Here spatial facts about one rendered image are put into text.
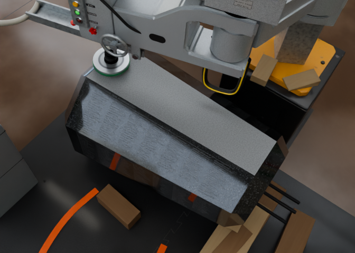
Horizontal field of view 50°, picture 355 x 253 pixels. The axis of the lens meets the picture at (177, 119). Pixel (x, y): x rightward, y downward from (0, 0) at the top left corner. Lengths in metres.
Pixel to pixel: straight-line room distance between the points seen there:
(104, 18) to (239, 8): 0.67
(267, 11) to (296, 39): 0.89
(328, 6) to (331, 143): 1.42
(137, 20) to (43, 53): 1.91
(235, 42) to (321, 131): 1.76
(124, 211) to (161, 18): 1.37
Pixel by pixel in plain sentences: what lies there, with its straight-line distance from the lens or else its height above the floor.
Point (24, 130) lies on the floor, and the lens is 3.19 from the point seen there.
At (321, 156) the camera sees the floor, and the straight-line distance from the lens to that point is 3.20.
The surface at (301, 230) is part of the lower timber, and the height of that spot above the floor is 0.09.
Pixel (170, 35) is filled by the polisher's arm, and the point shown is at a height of 1.33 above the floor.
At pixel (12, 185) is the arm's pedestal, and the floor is 0.23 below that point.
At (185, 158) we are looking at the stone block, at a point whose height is 0.74.
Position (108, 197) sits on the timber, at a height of 0.14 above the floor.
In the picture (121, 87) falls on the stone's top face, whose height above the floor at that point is 0.83.
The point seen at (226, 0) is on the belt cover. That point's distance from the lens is 1.55.
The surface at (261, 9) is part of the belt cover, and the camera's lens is 1.53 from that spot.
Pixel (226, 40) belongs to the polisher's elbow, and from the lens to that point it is 1.72.
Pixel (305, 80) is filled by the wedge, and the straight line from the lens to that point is 2.47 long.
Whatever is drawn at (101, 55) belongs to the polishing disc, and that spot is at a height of 0.88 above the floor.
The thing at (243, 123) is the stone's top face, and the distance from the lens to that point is 2.15.
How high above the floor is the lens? 2.62
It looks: 58 degrees down
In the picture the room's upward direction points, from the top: 6 degrees clockwise
